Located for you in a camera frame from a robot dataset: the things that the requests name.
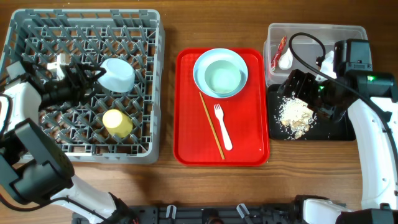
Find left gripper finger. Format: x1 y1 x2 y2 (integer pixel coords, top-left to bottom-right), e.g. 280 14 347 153
80 83 103 105
76 63 106 82

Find light blue small bowl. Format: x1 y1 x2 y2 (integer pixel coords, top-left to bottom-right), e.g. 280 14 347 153
98 58 135 93

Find white napkin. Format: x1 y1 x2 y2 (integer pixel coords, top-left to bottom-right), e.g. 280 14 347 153
278 48 294 70

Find rice and food scraps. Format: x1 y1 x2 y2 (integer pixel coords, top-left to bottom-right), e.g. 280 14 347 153
274 96 317 140

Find yellow plastic cup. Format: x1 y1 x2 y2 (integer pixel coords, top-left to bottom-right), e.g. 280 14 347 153
102 109 133 138

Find red sauce packet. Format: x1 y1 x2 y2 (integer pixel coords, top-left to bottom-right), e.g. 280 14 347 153
271 35 287 71

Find green bowl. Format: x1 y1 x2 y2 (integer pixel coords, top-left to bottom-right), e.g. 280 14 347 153
205 60 241 95

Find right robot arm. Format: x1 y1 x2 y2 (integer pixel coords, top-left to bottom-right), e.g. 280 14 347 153
279 39 397 223

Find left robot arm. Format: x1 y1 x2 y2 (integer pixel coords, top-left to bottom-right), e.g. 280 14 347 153
1 60 140 223

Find black waste tray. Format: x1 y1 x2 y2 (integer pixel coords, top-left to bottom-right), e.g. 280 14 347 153
267 84 356 141

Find grey dishwasher rack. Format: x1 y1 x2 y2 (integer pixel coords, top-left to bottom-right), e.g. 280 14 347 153
1 9 165 164

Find clear plastic bin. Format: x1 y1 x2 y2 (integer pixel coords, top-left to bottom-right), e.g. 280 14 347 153
263 23 368 86

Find red plastic tray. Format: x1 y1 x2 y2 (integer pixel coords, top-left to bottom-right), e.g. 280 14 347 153
173 48 270 166

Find white plastic fork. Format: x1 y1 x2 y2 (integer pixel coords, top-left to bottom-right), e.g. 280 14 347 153
214 104 233 151

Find light blue plate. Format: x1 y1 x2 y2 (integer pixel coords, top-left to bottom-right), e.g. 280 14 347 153
193 48 249 98

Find wooden chopstick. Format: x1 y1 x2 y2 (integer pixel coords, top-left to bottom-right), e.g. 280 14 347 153
199 91 225 160

